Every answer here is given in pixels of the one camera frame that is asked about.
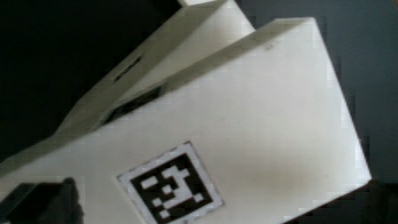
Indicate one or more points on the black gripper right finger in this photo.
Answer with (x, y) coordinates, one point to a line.
(378, 209)

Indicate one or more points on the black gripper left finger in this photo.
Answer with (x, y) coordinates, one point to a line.
(42, 203)

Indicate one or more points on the white cabinet top block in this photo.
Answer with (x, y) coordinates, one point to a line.
(234, 152)

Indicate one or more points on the white cabinet body frame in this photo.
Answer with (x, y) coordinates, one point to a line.
(205, 27)

